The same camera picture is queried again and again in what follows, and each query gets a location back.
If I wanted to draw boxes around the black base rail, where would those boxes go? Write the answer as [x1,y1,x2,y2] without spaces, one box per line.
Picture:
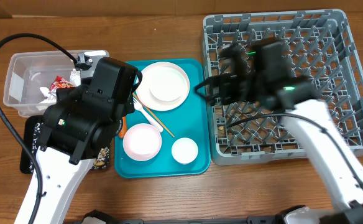
[74,210,286,224]

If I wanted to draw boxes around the small white cup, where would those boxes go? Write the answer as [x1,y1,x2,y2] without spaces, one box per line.
[171,138,198,165]

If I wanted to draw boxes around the clear plastic bin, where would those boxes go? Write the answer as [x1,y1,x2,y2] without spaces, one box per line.
[2,49,110,118]

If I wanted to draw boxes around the large white plate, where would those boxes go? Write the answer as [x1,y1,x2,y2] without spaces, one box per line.
[136,62,190,111]

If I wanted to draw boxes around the red snack wrapper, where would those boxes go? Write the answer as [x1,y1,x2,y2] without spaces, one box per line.
[49,76,74,92]

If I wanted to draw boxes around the wooden chopstick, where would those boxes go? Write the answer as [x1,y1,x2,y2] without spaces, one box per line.
[133,93,175,138]

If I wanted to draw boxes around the white green tissue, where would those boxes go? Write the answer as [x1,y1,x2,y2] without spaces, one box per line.
[69,70,81,86]

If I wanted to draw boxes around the small white plate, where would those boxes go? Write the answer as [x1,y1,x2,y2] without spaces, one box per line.
[149,67,186,102]

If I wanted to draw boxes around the teal plastic tray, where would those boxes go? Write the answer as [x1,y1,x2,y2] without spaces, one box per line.
[114,58,211,179]

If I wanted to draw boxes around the black plastic tray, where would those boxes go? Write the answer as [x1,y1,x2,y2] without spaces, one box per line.
[19,115,111,174]

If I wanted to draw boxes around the grey dishwasher rack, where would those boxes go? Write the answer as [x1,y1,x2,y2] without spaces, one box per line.
[202,9,363,166]

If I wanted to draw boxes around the white plastic fork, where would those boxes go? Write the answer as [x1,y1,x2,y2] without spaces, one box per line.
[133,97,163,133]

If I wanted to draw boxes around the spilled rice and peanuts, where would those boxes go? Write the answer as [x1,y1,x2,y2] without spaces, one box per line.
[21,122,110,174]

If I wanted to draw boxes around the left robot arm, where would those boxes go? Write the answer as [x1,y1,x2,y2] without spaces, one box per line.
[15,57,142,223]

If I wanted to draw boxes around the orange carrot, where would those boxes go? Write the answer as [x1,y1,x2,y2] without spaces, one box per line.
[118,116,127,139]

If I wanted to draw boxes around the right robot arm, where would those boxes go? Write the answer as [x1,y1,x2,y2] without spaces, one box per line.
[200,39,363,223]

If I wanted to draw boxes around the white napkin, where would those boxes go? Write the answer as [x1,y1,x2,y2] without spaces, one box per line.
[36,87,57,111]

